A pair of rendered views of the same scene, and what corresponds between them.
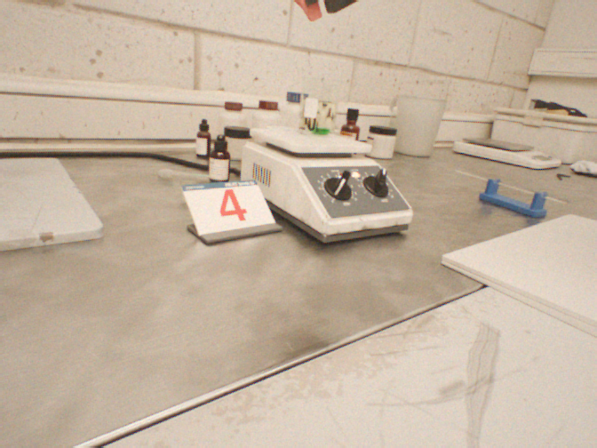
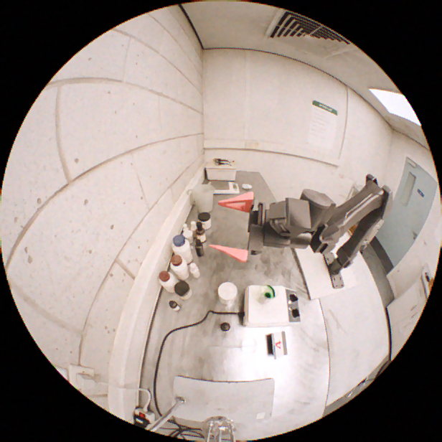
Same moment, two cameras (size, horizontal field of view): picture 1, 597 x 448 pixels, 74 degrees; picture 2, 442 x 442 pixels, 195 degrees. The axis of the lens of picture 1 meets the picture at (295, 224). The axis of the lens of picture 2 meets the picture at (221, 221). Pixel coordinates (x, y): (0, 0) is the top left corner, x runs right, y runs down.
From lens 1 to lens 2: 0.66 m
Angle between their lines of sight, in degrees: 45
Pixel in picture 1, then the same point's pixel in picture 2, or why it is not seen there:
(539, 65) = (207, 145)
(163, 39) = (110, 285)
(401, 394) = (336, 334)
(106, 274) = (294, 375)
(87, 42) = (100, 331)
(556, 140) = (229, 174)
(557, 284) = (325, 287)
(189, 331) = (318, 361)
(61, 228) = (272, 386)
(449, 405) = (339, 328)
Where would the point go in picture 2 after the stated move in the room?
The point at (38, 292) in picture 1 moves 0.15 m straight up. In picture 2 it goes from (296, 384) to (322, 392)
